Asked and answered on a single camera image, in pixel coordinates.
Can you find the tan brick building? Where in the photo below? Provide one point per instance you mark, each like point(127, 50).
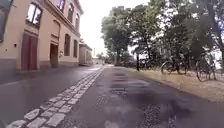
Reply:
point(43, 36)

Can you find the bicycle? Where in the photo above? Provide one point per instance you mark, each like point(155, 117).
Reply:
point(204, 70)
point(171, 66)

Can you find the grey pavement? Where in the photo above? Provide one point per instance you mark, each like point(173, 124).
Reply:
point(30, 88)

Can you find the row of trees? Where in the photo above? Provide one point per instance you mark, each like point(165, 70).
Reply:
point(150, 30)

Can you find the pale cobblestone strip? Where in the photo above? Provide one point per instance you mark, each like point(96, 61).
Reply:
point(56, 108)

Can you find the grey asphalt road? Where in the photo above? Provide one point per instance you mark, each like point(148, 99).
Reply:
point(133, 100)

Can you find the dry grass verge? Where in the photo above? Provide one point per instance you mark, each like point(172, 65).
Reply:
point(193, 84)

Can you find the small building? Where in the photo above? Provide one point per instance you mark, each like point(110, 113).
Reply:
point(85, 54)

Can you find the dark pole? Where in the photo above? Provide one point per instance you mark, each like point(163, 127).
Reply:
point(137, 62)

